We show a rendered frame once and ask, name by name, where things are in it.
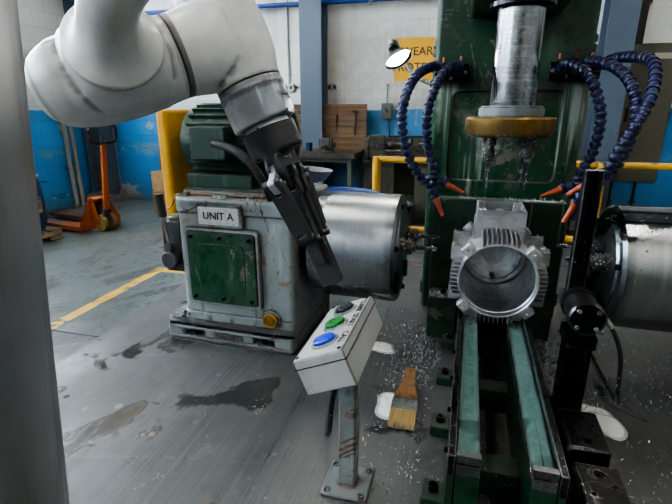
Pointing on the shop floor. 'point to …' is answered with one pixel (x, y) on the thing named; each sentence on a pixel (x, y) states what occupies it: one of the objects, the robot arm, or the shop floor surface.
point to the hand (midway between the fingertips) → (324, 261)
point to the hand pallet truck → (105, 211)
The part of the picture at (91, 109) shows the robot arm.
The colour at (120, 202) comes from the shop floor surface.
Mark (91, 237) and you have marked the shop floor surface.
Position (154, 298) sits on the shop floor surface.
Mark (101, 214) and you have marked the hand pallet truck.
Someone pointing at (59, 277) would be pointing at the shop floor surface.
